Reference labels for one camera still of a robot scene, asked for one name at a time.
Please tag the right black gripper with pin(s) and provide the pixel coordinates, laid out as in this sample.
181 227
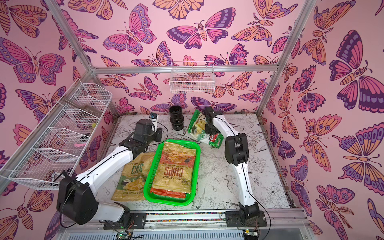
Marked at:
210 127

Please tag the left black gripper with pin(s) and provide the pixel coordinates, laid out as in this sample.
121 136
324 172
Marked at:
160 134

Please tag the green white Chuba chips bag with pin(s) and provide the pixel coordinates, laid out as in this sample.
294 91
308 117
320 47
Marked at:
197 127

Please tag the tan kettle chips bag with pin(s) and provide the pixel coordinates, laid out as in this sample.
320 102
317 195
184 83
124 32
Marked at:
175 168

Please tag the yellow sour cream chips bag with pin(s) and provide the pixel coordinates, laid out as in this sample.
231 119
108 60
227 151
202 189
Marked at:
133 178

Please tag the orange cream cassava chips bag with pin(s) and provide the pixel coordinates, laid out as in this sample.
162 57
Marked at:
167 193

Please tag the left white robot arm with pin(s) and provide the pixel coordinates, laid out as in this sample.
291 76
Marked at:
77 195

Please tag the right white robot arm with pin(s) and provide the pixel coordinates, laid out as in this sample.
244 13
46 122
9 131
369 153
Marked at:
237 155

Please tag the green plastic basket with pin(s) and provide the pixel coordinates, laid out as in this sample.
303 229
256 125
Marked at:
167 200

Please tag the pink item in shelf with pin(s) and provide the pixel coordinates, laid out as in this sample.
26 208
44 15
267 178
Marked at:
80 145

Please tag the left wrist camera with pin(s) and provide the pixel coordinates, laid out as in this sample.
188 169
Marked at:
153 117

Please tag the black camera lens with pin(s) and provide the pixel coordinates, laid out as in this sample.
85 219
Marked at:
176 117

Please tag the small white wire basket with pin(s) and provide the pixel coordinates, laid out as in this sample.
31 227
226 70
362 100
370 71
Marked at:
192 77

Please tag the front mounting rail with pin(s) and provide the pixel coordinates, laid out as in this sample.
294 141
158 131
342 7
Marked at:
283 224

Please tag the long white wire shelf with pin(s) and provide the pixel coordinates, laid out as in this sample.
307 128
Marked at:
70 116

